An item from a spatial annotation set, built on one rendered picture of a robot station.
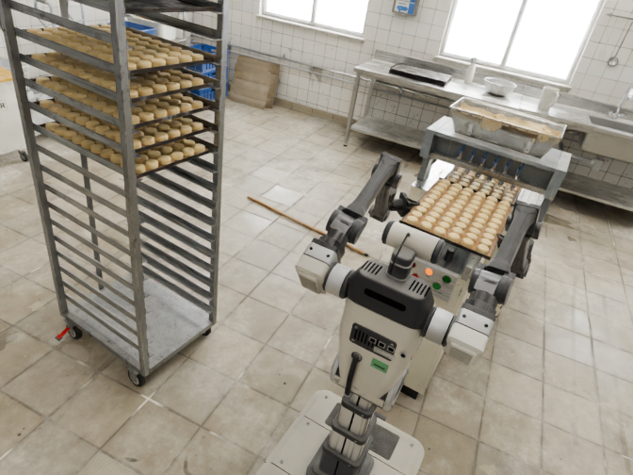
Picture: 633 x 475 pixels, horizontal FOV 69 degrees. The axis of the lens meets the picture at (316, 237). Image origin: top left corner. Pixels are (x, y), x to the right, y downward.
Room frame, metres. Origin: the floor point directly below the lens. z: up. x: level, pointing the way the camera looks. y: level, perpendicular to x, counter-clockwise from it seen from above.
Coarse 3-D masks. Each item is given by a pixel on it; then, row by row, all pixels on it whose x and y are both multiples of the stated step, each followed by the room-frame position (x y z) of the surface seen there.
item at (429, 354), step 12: (444, 252) 1.80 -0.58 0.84; (456, 252) 1.82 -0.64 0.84; (468, 252) 1.84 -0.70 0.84; (444, 264) 1.70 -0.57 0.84; (456, 264) 1.71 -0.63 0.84; (456, 288) 1.64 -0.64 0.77; (456, 300) 1.63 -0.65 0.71; (456, 312) 1.62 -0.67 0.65; (420, 348) 1.66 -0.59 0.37; (432, 348) 1.64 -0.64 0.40; (420, 360) 1.65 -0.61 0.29; (432, 360) 1.63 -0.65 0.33; (420, 372) 1.64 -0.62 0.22; (432, 372) 1.64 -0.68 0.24; (408, 384) 1.66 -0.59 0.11; (420, 384) 1.63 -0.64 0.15
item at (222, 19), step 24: (216, 72) 1.82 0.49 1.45; (216, 96) 1.82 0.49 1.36; (216, 120) 1.82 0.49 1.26; (216, 144) 1.82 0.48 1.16; (216, 192) 1.82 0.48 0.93; (216, 216) 1.81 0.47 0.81; (216, 240) 1.82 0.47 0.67; (216, 264) 1.82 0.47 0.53; (216, 288) 1.83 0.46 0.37; (216, 312) 1.83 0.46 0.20
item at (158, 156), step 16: (48, 128) 1.73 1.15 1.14; (64, 128) 1.73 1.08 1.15; (80, 144) 1.65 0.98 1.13; (96, 144) 1.63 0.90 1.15; (176, 144) 1.76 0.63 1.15; (192, 144) 1.80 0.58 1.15; (112, 160) 1.54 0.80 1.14; (144, 160) 1.58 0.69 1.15; (160, 160) 1.60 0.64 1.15; (176, 160) 1.66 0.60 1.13
